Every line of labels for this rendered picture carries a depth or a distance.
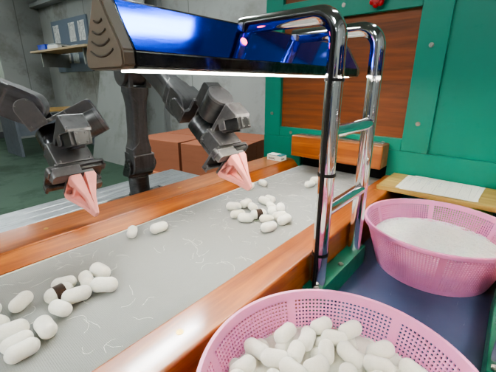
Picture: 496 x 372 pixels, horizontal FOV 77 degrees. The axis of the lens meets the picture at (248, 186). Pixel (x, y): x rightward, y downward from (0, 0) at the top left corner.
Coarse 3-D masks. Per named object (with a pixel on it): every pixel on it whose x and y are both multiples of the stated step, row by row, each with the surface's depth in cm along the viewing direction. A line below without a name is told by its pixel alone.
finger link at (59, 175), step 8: (56, 168) 54; (64, 168) 55; (72, 168) 56; (80, 168) 57; (56, 176) 54; (64, 176) 55; (88, 176) 57; (96, 176) 58; (88, 184) 57; (96, 200) 57; (96, 208) 56
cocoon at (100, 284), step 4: (92, 280) 44; (96, 280) 44; (100, 280) 44; (104, 280) 44; (108, 280) 44; (112, 280) 44; (116, 280) 45; (92, 284) 44; (96, 284) 44; (100, 284) 44; (104, 284) 44; (108, 284) 44; (112, 284) 44; (116, 284) 44; (92, 288) 44; (96, 288) 44; (100, 288) 44; (104, 288) 44; (108, 288) 44; (112, 288) 44; (116, 288) 44; (96, 292) 44
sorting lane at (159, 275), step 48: (240, 192) 86; (288, 192) 86; (336, 192) 86; (144, 240) 60; (192, 240) 60; (240, 240) 60; (0, 288) 46; (48, 288) 46; (144, 288) 46; (192, 288) 46; (96, 336) 37; (144, 336) 37
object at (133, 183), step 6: (132, 180) 97; (138, 180) 97; (144, 180) 98; (132, 186) 98; (138, 186) 97; (144, 186) 98; (156, 186) 110; (132, 192) 98; (138, 192) 98; (120, 198) 98
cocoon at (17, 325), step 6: (6, 324) 36; (12, 324) 36; (18, 324) 36; (24, 324) 36; (0, 330) 35; (6, 330) 35; (12, 330) 36; (18, 330) 36; (0, 336) 35; (6, 336) 35; (0, 342) 35
